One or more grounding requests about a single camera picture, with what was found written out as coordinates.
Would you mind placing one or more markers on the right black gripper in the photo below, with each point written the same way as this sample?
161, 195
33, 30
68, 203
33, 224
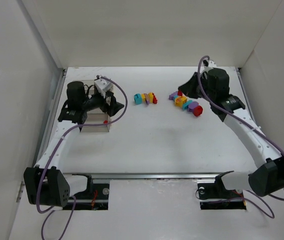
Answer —
197, 85

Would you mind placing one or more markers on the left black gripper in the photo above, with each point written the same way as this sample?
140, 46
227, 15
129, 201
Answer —
109, 104

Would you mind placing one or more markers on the yellow flower lego block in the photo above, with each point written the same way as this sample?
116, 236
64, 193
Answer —
179, 101

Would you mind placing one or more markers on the purple square lego block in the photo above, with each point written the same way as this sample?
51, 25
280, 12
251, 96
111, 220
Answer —
192, 106

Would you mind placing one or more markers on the teal lego block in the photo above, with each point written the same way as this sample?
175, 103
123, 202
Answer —
186, 104
138, 99

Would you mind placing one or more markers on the red round lego block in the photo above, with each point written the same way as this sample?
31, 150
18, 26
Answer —
197, 111

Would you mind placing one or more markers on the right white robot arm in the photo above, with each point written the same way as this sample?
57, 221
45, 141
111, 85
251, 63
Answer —
212, 84

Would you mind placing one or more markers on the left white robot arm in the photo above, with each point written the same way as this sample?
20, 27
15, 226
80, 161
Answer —
45, 182

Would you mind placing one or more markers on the clear compartment organizer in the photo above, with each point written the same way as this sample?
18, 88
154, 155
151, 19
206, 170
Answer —
95, 116

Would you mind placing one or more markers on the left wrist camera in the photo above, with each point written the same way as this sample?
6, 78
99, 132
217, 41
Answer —
102, 85

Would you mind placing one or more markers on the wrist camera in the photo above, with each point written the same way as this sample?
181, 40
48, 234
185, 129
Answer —
102, 85
209, 64

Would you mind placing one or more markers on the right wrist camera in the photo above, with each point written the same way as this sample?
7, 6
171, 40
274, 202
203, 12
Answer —
209, 64

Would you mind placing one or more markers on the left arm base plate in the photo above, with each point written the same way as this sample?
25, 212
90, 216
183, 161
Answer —
96, 198

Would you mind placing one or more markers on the aluminium rail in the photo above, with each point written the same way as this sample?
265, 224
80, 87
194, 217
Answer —
151, 176

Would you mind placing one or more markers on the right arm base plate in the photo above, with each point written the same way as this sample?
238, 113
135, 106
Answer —
222, 197

